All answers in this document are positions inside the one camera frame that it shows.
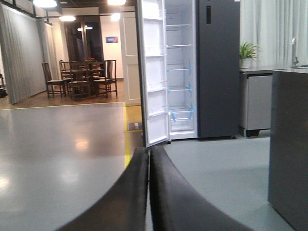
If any chrome kitchen faucet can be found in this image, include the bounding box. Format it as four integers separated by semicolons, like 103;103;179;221
291;37;298;66

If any dark grey fridge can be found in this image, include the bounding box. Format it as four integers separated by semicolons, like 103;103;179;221
165;0;240;140

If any wooden chair front middle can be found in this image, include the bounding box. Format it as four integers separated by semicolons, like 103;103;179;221
68;60;90;100

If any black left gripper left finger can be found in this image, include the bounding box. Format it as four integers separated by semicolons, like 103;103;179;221
58;147;149;231

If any grey stone kitchen counter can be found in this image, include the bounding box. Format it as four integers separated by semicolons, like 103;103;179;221
268;69;308;231

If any wooden dining table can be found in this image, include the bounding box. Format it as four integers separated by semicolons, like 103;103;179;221
68;68;105;96

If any steel under-counter cabinet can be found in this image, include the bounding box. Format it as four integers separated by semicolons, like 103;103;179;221
238;65;308;137

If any grey floor label sign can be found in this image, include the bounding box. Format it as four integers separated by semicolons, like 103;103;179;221
127;122;142;131

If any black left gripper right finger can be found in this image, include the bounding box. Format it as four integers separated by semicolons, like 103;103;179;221
150;146;250;231

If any wooden chair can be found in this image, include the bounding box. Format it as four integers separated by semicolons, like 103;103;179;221
41;63;66;98
68;60;90;100
93;59;118;98

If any blue wall sign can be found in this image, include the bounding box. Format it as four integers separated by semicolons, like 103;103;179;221
105;36;118;43

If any wooden chair left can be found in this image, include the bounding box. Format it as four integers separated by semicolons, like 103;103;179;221
41;63;66;98

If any potted green plant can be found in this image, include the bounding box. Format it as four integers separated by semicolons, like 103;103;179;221
239;42;259;69

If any wooden chair right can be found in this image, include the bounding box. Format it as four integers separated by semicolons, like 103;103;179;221
93;59;118;98

